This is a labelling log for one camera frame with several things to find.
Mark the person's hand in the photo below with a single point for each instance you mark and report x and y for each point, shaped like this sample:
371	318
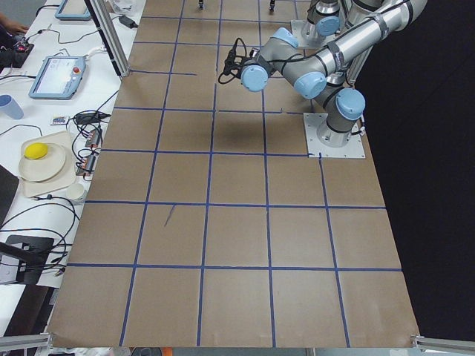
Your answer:
12	27

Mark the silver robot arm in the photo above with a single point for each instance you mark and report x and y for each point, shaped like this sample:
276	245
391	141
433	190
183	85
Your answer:
344	42
321	9

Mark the black joystick controller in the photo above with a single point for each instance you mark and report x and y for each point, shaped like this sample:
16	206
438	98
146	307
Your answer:
15	54

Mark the near blue teach pendant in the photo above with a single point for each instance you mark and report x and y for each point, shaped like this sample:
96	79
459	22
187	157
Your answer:
58	78

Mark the blue teach pendant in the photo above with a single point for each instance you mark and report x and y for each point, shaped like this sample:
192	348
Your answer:
72	10
58	78

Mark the far blue teach pendant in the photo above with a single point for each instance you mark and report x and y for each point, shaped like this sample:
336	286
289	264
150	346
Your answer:
72	10

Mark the light blue cup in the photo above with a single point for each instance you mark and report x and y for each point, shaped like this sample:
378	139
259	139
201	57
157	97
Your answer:
10	107

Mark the small colourful remote card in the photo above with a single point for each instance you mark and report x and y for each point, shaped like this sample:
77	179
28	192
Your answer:
60	120

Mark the black power brick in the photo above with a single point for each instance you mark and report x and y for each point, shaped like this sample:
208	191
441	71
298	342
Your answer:
128	22

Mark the black power adapter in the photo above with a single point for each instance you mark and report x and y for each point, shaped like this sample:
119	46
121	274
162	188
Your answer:
90	117

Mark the yellow lemon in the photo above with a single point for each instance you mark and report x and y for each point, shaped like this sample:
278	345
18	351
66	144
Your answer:
36	150

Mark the upper small circuit board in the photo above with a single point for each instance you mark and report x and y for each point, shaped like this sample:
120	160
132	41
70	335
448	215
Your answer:
94	139

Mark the small circuit board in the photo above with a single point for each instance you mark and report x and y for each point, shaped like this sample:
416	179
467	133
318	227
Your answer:
86	166
94	139

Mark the beige round plate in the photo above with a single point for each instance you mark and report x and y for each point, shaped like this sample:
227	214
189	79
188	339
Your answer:
44	168

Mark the black laptop corner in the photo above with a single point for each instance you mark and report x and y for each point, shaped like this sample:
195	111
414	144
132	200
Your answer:
8	187

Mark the beige square tray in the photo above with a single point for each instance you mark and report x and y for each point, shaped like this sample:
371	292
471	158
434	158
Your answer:
63	179

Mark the lower small circuit board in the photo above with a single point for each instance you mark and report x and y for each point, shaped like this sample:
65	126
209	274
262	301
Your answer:
86	166

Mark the white paper cup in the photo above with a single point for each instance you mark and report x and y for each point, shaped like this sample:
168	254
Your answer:
76	193

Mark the brown paper mat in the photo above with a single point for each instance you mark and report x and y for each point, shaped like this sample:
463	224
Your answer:
207	223

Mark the aluminium frame post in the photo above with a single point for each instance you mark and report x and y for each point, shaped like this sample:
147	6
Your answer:
108	34

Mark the black camera stand base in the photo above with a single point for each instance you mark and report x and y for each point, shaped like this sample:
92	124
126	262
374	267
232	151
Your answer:
23	259

